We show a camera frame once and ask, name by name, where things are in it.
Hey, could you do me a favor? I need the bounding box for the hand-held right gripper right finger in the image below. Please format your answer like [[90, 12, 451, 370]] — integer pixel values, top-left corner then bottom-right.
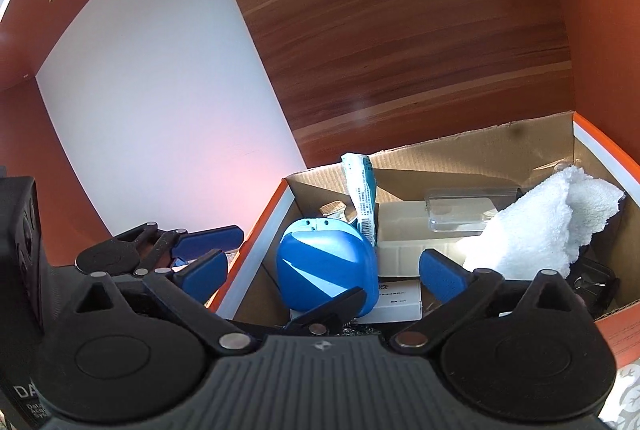
[[390, 248, 572, 356]]

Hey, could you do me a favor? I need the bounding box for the large white box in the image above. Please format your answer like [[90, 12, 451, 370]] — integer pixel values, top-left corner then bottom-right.
[[374, 201, 483, 283]]

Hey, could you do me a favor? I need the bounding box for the white and teal packet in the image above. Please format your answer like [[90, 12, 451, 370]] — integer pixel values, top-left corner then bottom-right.
[[341, 152, 379, 247]]

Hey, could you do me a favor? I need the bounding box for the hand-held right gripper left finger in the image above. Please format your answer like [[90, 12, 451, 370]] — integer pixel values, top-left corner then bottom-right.
[[70, 248, 254, 357]]

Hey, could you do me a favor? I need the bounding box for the white fluffy towel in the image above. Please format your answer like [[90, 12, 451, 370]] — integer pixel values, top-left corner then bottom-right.
[[461, 164, 627, 282]]

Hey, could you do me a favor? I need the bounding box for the clear plastic case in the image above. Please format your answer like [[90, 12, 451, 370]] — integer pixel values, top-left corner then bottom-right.
[[424, 187, 522, 232]]

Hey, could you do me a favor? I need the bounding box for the black clip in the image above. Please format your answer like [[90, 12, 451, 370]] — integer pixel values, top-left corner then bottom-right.
[[566, 255, 622, 318]]

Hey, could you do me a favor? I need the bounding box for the blue plastic case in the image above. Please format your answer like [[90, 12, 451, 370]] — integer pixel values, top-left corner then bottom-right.
[[276, 217, 379, 315]]

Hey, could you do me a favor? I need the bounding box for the wooden headboard panel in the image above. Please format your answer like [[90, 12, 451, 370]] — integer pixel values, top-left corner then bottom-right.
[[220, 0, 574, 157]]

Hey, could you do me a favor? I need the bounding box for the small white printed box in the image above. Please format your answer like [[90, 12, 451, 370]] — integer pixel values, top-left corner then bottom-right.
[[371, 279, 424, 322]]

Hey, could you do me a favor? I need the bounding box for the small cork stoppered bottle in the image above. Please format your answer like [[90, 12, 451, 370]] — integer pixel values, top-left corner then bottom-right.
[[319, 202, 347, 222]]

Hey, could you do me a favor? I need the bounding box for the orange cardboard box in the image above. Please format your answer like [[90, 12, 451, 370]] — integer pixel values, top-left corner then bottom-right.
[[207, 110, 640, 376]]

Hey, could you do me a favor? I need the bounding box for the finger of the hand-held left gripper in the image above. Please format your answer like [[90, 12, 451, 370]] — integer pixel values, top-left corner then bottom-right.
[[112, 221, 246, 279], [289, 287, 369, 337]]

